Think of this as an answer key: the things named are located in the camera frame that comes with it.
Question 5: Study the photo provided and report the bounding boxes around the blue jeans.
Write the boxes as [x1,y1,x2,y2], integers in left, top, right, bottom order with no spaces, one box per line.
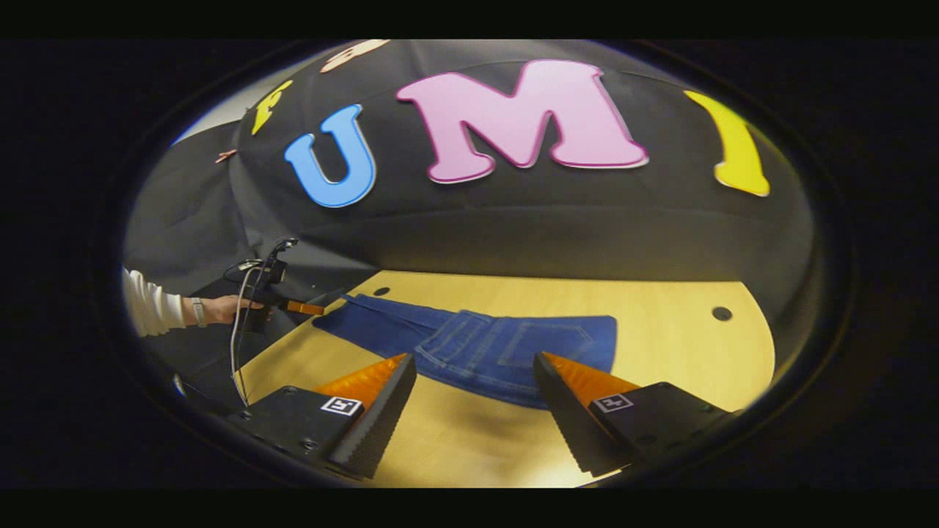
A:
[314,293,619,411]

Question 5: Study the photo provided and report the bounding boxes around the white cable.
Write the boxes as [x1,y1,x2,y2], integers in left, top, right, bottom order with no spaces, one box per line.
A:
[229,263,266,408]

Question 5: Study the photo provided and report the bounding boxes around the black backdrop cloth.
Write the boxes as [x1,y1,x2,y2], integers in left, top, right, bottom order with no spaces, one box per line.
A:
[123,40,816,413]

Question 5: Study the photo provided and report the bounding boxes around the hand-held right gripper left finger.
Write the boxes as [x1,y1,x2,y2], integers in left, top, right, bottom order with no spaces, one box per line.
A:
[224,353,418,480]

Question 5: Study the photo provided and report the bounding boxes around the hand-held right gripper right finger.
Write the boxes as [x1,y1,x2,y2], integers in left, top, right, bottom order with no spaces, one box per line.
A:
[533,351,735,477]

